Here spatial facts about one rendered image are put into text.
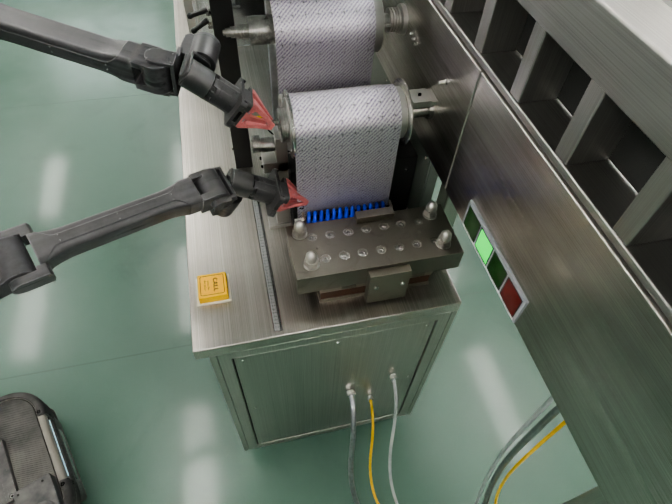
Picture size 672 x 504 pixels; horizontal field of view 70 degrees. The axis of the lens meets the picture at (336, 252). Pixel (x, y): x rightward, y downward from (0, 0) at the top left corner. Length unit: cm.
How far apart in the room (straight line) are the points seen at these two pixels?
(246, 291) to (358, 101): 53
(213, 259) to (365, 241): 41
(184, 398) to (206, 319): 95
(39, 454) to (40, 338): 66
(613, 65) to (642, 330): 32
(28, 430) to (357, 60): 158
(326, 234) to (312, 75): 39
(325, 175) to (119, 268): 160
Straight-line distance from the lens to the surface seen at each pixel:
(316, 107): 105
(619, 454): 82
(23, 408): 204
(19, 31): 113
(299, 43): 120
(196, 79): 100
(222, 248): 131
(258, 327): 117
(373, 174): 116
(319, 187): 115
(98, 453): 214
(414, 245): 116
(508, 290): 94
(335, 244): 114
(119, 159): 310
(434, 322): 130
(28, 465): 195
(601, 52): 72
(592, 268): 75
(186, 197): 102
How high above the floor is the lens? 191
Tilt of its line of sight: 52 degrees down
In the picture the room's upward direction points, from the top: 4 degrees clockwise
